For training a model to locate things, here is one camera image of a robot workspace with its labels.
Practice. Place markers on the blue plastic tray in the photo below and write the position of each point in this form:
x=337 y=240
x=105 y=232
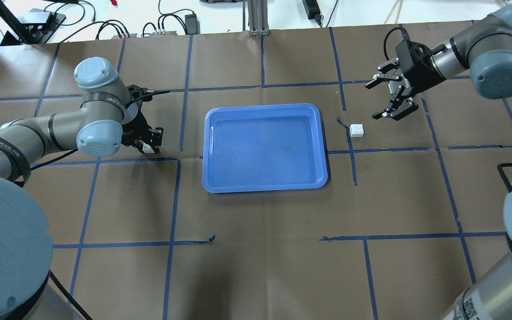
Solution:
x=263 y=148

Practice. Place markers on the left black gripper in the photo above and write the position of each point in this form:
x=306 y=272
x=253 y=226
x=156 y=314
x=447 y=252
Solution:
x=139 y=126

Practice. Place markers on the black power adapter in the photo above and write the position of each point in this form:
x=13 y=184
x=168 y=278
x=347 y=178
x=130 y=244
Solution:
x=192 y=24

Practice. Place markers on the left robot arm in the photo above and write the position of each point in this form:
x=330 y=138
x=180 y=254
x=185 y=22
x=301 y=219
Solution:
x=109 y=117

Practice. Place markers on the white block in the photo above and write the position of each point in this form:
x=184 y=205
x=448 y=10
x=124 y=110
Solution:
x=356 y=130
x=147 y=149

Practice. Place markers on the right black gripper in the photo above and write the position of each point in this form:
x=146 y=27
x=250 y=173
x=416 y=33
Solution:
x=424 y=73

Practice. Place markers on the grey USB hub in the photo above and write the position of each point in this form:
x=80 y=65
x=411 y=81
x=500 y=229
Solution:
x=159 y=33

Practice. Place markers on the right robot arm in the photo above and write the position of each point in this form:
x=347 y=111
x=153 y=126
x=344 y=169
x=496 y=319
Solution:
x=458 y=77

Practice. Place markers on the brown paper table cover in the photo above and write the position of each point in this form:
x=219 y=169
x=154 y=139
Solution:
x=138 y=237

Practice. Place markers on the aluminium frame post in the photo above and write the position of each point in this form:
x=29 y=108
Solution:
x=256 y=15

